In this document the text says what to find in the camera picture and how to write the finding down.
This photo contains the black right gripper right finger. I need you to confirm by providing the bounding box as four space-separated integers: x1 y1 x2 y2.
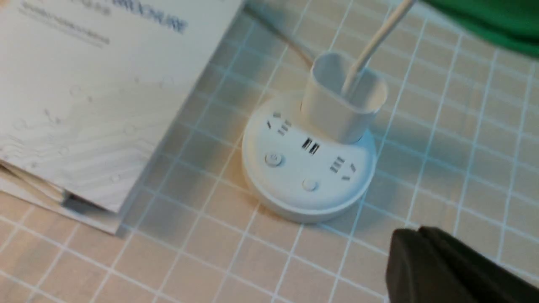
418 226 539 303

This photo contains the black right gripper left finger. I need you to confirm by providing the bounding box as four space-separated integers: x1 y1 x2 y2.
386 229 476 303

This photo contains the white desk lamp with sockets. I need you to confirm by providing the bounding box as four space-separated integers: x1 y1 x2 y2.
241 0 415 223

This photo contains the beige checkered tablecloth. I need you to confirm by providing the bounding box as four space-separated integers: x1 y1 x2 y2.
0 3 538 303

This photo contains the green backdrop cloth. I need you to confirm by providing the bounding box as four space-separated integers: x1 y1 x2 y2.
424 0 539 59

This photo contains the bottom white magazine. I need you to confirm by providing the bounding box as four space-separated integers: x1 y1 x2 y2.
0 177 127 235

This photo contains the white Nanoradar product brochure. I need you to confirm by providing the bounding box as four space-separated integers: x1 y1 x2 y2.
0 0 245 213

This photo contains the grey power cable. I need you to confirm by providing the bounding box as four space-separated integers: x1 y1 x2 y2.
244 4 316 68

